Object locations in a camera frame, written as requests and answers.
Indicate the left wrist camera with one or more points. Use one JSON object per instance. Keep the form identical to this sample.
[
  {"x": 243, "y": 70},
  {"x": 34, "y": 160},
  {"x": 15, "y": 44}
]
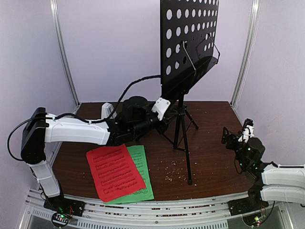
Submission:
[{"x": 160, "y": 107}]

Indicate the round circuit board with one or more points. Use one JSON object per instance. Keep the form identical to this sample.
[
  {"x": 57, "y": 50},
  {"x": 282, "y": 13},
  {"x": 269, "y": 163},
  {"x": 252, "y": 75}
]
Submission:
[
  {"x": 255, "y": 219},
  {"x": 60, "y": 220}
]

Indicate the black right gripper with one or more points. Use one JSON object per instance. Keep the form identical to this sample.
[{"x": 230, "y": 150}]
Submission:
[{"x": 231, "y": 140}]

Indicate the red music sheet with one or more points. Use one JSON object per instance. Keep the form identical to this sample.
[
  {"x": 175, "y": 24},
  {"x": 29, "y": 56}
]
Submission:
[{"x": 114, "y": 172}]

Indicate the green sheet booklet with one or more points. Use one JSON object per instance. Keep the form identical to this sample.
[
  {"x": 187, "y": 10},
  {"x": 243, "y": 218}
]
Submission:
[{"x": 139, "y": 157}]

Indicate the black music stand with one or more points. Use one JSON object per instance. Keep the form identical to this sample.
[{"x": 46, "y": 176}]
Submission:
[{"x": 187, "y": 39}]

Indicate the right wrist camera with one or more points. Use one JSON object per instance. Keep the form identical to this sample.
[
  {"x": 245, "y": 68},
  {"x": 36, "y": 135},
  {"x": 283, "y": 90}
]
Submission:
[{"x": 247, "y": 132}]

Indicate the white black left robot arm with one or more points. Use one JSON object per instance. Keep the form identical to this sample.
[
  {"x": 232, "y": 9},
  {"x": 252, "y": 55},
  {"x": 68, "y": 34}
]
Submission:
[{"x": 137, "y": 118}]

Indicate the left round circuit board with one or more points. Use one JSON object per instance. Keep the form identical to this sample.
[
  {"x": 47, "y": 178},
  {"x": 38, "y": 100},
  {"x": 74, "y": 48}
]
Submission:
[{"x": 60, "y": 220}]

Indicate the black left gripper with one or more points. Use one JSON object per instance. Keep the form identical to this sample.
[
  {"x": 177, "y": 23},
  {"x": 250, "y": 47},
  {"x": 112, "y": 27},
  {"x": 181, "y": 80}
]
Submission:
[{"x": 167, "y": 118}]

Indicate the white metronome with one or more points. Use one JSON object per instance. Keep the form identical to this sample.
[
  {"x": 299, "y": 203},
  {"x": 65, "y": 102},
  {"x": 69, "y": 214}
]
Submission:
[{"x": 106, "y": 110}]

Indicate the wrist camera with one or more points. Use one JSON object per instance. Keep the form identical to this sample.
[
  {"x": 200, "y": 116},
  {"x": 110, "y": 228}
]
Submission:
[
  {"x": 247, "y": 132},
  {"x": 160, "y": 107}
]

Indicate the right round circuit board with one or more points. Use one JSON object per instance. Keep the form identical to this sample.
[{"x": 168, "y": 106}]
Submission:
[{"x": 255, "y": 219}]

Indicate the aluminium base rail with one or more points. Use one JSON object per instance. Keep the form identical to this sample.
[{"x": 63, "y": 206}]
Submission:
[{"x": 200, "y": 213}]

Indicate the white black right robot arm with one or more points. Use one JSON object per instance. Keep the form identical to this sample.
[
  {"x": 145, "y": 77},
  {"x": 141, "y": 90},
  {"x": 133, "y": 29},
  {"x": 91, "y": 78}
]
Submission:
[{"x": 272, "y": 182}]

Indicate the aluminium frame post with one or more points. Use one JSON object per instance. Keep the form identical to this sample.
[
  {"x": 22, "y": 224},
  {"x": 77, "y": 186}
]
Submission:
[
  {"x": 250, "y": 40},
  {"x": 64, "y": 59}
]

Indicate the right aluminium frame post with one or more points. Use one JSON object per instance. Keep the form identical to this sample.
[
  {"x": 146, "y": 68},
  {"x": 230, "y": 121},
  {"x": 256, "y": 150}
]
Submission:
[{"x": 250, "y": 40}]

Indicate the left aluminium frame post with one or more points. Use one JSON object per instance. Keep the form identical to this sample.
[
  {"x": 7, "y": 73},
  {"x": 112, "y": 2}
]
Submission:
[{"x": 64, "y": 59}]

